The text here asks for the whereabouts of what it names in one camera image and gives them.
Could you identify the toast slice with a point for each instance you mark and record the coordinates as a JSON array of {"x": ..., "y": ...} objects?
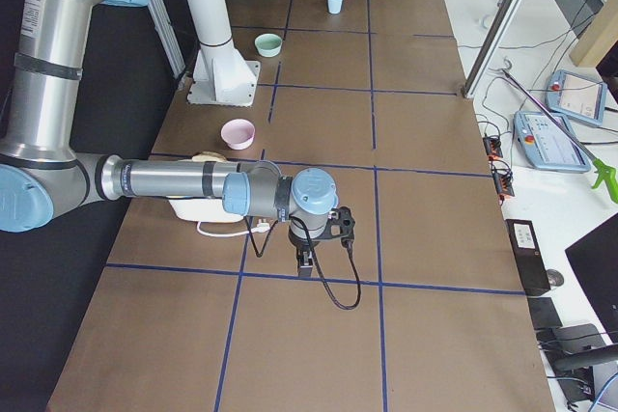
[{"x": 208, "y": 156}]

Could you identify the black monitor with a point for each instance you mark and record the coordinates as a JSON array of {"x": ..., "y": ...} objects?
[{"x": 593, "y": 259}]

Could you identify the far teach pendant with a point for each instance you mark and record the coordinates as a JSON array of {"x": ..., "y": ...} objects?
[{"x": 579, "y": 97}]

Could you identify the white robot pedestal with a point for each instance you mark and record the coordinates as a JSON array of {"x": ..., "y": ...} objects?
[{"x": 221, "y": 76}]

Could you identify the light blue cup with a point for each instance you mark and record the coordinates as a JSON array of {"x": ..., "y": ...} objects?
[{"x": 334, "y": 6}]

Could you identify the orange black connector block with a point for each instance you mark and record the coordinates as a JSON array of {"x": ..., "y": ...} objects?
[{"x": 492, "y": 145}]

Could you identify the aluminium frame post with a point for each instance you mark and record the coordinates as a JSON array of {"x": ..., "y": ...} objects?
[{"x": 505, "y": 14}]

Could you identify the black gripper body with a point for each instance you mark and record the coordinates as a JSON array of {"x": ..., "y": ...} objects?
[{"x": 303, "y": 243}]

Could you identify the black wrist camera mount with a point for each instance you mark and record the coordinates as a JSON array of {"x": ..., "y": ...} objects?
[{"x": 339, "y": 225}]

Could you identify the teach pendant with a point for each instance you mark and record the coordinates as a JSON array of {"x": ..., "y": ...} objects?
[
  {"x": 545, "y": 146},
  {"x": 579, "y": 97}
]

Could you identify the near teach pendant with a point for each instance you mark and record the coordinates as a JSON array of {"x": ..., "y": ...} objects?
[{"x": 545, "y": 146}]

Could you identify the black box with label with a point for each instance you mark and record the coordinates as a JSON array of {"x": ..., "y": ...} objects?
[{"x": 528, "y": 258}]

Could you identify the white toaster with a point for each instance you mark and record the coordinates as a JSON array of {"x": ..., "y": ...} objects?
[{"x": 202, "y": 210}]

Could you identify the green bowl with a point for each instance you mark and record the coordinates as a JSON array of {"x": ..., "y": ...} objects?
[{"x": 268, "y": 45}]

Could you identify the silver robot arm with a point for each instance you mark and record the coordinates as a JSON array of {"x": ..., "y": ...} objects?
[{"x": 43, "y": 178}]

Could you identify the pink bowl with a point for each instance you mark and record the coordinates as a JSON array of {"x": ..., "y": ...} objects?
[{"x": 238, "y": 134}]

